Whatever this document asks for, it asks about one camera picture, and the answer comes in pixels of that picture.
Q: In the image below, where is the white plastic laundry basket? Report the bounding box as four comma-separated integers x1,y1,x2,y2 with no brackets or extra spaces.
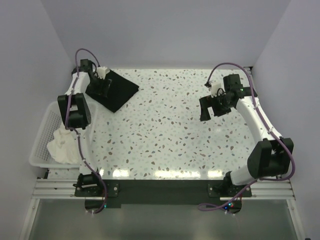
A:
29,101,99,174

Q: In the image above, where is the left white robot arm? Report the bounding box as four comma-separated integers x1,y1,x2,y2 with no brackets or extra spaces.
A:
57,59,108,200

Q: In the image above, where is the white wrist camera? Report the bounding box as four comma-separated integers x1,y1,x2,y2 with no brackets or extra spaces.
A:
210,83,224,98
96,66,110,80

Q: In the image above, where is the white t shirt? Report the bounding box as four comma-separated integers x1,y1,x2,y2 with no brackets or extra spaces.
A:
47,123,79,165

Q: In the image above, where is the black t shirt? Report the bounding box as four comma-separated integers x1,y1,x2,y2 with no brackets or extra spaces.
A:
85,70,139,113

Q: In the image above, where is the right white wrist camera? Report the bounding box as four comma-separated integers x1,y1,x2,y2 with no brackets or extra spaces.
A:
210,83,224,98

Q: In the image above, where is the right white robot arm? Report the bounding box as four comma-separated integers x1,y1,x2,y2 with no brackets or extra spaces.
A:
199,74,294,197

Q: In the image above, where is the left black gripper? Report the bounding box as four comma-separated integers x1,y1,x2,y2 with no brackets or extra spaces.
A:
87,75,112,99

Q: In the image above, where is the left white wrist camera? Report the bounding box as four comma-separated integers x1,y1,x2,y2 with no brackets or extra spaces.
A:
96,66,110,80

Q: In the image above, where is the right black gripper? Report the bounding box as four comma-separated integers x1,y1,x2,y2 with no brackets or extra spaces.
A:
199,92,233,122

